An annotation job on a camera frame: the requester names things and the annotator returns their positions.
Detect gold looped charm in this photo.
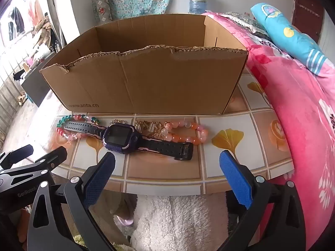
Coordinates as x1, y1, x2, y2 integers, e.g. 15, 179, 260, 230
134, 120, 147, 133

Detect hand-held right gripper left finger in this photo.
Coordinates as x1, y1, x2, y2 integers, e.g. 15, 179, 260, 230
27, 152, 117, 251

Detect hanging clothes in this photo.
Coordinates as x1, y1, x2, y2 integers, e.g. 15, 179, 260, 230
6, 0, 54, 46

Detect pink floral blanket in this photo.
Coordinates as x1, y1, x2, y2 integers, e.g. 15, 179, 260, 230
201, 12, 335, 251

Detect pink orange bead bracelet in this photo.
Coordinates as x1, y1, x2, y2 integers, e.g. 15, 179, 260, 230
160, 120, 209, 145

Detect dark red door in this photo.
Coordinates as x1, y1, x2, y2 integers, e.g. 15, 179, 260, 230
291, 0, 325, 44

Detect window railing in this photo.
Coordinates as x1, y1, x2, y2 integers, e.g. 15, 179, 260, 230
0, 65, 27, 142

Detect blue cartoon pillow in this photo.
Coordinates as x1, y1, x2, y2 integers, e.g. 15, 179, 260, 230
250, 3, 333, 77

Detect green red pink bead bracelet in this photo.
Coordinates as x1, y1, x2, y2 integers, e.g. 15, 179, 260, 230
56, 114, 101, 143

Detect patterned grey cushion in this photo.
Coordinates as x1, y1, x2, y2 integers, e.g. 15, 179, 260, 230
95, 0, 116, 23

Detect blue water bottle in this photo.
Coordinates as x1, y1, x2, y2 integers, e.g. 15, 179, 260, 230
189, 0, 208, 15

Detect brown cardboard box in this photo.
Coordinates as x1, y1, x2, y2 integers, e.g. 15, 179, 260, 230
39, 14, 249, 115

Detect purple black smart watch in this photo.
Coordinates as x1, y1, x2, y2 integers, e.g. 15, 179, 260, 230
63, 122, 194, 161

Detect dark cabinet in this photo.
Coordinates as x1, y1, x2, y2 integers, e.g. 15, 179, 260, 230
21, 77, 54, 108

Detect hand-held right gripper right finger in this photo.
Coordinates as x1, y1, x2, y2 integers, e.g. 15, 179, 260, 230
219, 150, 312, 251

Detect grey lace cloth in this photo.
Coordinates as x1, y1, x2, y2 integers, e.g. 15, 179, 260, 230
222, 12, 273, 41

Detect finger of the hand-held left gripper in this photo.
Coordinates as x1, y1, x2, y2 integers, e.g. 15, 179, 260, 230
0, 144, 34, 169
0, 146, 68, 179

